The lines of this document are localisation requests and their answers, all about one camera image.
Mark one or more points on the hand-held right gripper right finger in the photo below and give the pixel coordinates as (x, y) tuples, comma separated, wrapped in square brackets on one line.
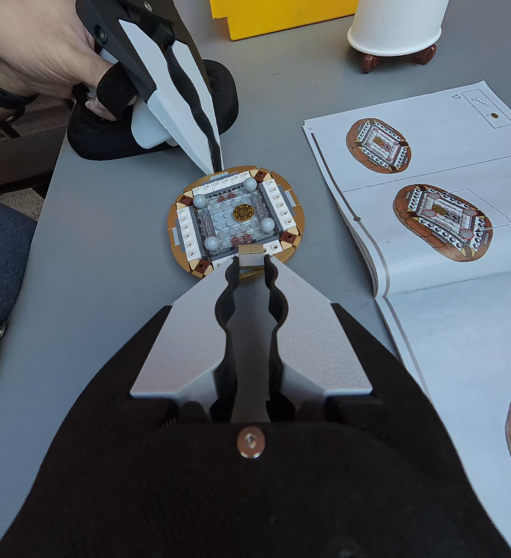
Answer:
[(320, 348)]

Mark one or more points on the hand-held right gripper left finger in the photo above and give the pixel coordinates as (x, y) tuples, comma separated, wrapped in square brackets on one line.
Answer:
[(181, 348)]

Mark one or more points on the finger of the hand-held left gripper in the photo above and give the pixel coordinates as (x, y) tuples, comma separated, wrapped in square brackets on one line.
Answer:
[(198, 83), (170, 117)]

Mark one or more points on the round gold lego base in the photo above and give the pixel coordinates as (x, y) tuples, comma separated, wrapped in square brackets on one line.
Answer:
[(220, 218)]

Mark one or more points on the small tan lego piece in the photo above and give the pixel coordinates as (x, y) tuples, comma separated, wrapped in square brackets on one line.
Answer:
[(251, 255)]

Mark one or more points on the lego instruction booklet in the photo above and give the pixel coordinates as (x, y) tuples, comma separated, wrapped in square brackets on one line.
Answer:
[(434, 270)]

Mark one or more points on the brown lego stand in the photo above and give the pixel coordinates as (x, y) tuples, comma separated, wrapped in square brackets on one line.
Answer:
[(371, 63)]

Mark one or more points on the person's left hand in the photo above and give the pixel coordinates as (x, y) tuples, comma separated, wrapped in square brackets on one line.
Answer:
[(33, 48)]

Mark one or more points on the yellow plastic bin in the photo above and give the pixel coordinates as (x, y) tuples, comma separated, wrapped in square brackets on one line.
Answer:
[(259, 17)]

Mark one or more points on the black wristband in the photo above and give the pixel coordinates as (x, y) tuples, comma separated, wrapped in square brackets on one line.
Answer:
[(2, 93)]

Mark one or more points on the dark chair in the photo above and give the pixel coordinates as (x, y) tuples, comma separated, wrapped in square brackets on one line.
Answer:
[(15, 161)]

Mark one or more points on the white paper cup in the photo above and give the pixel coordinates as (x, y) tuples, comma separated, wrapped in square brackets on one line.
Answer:
[(395, 26)]

